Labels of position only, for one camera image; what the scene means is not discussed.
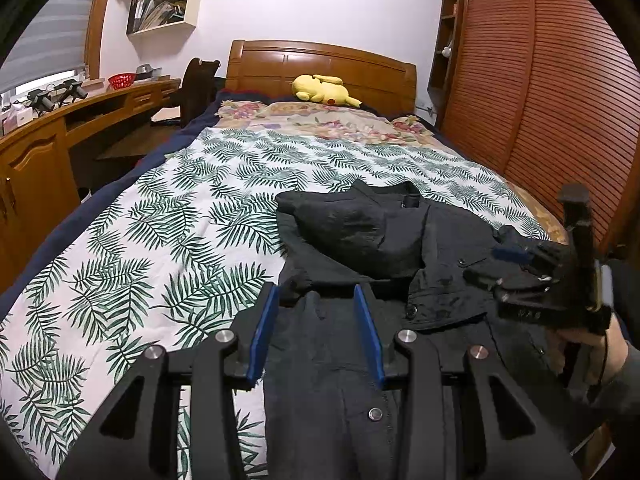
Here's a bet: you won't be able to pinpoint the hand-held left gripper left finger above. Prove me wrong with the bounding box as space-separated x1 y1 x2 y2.
57 282 281 480

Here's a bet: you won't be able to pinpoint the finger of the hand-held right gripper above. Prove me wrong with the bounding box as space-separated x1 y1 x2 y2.
462 262 551 307
491 226 557 272

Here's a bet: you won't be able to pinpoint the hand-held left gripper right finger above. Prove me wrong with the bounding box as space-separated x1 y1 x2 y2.
352 284 583 480

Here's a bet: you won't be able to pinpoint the black jacket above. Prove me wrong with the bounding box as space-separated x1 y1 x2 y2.
235 179 617 480

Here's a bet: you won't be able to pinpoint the person's right forearm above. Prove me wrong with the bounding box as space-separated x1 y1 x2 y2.
582 345 640 463

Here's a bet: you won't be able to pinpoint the person's right hand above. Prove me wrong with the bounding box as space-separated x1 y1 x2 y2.
546 324 632 393

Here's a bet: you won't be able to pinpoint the leaf print blanket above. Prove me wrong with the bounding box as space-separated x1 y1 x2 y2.
0 127 551 480

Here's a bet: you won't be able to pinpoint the wooden slatted wardrobe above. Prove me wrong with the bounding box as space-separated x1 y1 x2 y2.
426 0 640 273

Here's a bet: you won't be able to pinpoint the floral quilt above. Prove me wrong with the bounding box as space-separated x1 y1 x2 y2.
212 99 571 247

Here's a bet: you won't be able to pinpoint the navy bed sheet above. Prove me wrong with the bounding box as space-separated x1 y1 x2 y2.
0 94 223 322

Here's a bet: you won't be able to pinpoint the yellow plush toy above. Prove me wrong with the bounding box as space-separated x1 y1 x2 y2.
291 74 362 109

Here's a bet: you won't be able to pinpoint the dark brown chair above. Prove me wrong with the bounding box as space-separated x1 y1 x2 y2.
150 58 222 129

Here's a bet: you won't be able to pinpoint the wooden headboard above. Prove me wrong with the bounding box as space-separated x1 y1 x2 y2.
225 40 418 113

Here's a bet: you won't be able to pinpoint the wooden desk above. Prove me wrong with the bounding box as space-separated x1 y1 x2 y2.
0 76 182 293

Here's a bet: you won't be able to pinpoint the black device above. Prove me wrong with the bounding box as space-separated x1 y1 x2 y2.
59 79 89 102
25 87 57 111

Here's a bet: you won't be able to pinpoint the white box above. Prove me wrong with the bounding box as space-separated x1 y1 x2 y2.
0 107 37 135

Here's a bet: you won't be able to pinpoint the row of books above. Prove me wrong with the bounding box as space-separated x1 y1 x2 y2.
126 0 188 32

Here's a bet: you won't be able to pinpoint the grey window blind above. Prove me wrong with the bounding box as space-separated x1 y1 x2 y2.
0 0 110 97

